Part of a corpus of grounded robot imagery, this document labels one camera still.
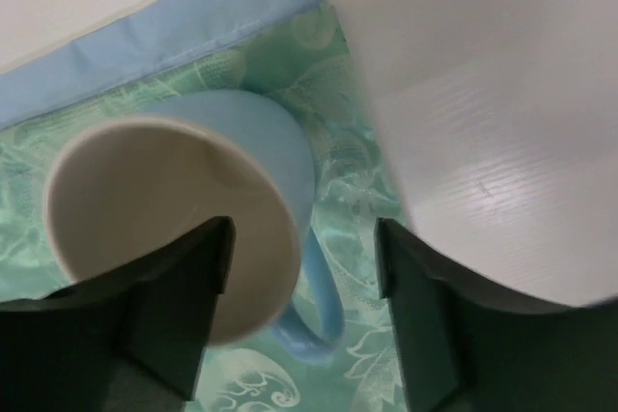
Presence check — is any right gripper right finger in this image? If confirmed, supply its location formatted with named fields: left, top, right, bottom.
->
left=375, top=218, right=617, bottom=411

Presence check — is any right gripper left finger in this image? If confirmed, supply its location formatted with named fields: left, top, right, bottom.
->
left=1, top=216, right=236, bottom=411

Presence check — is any light blue mug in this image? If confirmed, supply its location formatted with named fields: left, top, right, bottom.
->
left=43, top=90, right=345, bottom=364

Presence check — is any teal patterned satin cloth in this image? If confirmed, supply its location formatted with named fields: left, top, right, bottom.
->
left=1, top=0, right=406, bottom=411

